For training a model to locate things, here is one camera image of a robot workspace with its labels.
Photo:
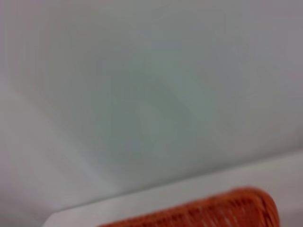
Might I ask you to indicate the orange woven plastic basket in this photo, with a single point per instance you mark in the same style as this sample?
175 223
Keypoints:
225 210

